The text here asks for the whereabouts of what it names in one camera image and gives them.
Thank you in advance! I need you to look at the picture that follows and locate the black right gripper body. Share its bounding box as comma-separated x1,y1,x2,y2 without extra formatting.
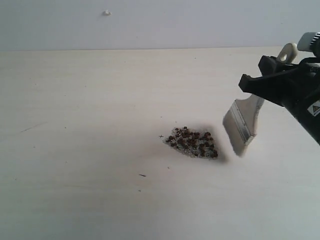
285,57,320,118

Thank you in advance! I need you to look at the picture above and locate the wide white-bristle paint brush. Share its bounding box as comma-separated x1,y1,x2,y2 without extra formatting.
222,43,298,157

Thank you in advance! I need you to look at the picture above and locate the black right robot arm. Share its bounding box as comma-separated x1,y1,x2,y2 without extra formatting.
238,55,320,144

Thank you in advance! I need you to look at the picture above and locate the scattered brown pellets and rice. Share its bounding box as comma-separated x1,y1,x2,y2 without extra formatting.
163,126,219,160

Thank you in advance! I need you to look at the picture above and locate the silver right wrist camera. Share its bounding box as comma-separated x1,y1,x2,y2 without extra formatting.
297,32,320,58

